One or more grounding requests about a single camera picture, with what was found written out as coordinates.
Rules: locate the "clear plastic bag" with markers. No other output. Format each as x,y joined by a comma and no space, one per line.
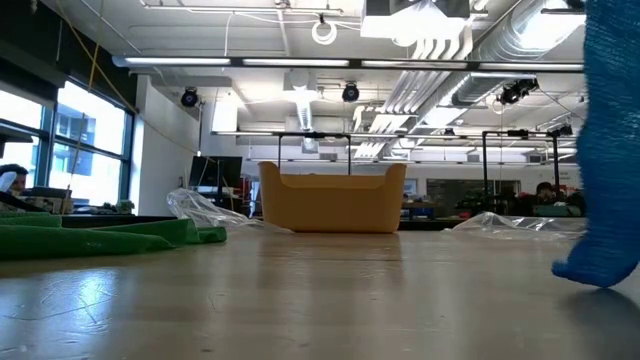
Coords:
200,210
515,225

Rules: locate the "person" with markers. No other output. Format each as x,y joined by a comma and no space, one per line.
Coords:
544,192
577,202
15,177

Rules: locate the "silver air duct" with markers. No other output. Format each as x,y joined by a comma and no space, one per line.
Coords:
505,40

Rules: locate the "yellow plastic bin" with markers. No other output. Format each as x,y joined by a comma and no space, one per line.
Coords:
330,205

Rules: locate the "green elastic bandage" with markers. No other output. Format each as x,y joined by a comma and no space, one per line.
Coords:
75,240

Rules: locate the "black computer monitor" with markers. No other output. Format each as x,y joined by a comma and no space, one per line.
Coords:
215,171

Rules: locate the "white ceiling unit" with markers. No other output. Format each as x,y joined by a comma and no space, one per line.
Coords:
415,20

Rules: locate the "blue elastic bandage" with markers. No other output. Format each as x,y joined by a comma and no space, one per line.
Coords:
610,150

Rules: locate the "black ceiling spotlight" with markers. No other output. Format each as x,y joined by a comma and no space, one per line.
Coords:
189,98
350,93
515,91

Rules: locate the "black frame stand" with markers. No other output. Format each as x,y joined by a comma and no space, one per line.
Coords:
520,133
315,135

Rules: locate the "LED light bar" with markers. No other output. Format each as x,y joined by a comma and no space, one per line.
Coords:
300,62

